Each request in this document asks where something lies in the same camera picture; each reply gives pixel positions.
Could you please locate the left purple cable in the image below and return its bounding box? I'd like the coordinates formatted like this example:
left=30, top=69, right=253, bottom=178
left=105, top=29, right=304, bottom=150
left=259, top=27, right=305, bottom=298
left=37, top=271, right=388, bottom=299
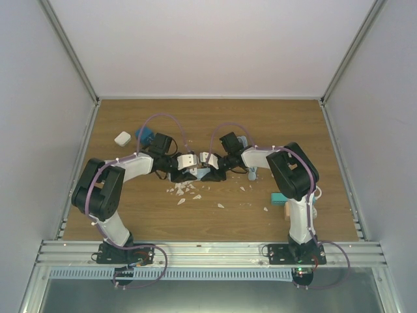
left=83, top=113, right=190, bottom=248

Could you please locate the slotted cable duct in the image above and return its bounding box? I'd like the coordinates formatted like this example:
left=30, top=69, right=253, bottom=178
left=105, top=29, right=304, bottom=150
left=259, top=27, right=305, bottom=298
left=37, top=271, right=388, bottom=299
left=50, top=267, right=293, bottom=282

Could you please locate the white coiled cable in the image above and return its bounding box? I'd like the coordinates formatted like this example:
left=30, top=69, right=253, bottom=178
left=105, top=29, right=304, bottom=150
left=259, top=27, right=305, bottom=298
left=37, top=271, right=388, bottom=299
left=270, top=172, right=323, bottom=218

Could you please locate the teal power strip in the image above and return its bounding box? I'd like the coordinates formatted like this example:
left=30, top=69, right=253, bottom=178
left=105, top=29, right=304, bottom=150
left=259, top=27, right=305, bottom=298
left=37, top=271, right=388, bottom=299
left=270, top=192, right=287, bottom=206

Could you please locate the aluminium front rail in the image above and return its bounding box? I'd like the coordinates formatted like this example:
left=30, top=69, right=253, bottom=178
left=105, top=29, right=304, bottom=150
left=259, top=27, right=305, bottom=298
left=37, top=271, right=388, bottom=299
left=35, top=241, right=387, bottom=268

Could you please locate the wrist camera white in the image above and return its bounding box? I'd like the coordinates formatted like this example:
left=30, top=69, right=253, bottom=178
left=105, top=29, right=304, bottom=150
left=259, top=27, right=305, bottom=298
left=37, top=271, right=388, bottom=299
left=199, top=152, right=219, bottom=170
left=177, top=153, right=199, bottom=170

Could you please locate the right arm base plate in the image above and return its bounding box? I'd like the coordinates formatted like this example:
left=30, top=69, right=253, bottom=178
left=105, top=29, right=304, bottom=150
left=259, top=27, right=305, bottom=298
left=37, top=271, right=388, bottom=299
left=261, top=243, right=327, bottom=266

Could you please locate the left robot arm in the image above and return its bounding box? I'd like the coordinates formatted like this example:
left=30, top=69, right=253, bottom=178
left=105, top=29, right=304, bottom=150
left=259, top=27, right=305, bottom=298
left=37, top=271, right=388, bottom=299
left=71, top=133, right=199, bottom=263

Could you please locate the pink cube adapter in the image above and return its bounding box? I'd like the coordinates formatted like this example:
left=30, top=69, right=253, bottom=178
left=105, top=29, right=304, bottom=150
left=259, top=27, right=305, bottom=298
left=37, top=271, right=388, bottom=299
left=283, top=201, right=290, bottom=221

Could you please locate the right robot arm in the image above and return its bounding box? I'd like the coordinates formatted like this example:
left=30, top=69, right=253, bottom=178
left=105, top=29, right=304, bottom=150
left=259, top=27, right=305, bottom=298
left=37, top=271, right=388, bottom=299
left=199, top=132, right=319, bottom=264

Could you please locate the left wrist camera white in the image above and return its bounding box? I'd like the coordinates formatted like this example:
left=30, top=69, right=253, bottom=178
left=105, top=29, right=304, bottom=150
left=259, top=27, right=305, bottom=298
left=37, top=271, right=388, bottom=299
left=177, top=153, right=199, bottom=170

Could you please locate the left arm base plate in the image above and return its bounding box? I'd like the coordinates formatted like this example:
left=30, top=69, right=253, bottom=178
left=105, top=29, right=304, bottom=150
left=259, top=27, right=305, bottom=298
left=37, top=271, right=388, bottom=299
left=91, top=243, right=154, bottom=265

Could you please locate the light blue power strip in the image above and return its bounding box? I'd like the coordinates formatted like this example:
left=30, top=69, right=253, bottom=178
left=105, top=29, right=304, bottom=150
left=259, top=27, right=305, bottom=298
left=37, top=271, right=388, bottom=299
left=195, top=168, right=210, bottom=181

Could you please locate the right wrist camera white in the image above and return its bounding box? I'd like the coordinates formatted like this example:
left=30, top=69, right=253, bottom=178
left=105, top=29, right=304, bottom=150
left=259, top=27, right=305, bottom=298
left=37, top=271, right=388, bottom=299
left=199, top=152, right=219, bottom=170

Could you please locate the dark blue cube adapter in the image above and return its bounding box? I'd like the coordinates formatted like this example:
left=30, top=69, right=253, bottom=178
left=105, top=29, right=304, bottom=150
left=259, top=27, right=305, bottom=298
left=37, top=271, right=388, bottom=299
left=135, top=127, right=154, bottom=145

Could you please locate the white square plug adapter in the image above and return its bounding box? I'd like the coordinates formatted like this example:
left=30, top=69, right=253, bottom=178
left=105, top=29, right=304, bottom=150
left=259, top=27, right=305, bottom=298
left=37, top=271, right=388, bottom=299
left=114, top=131, right=132, bottom=147

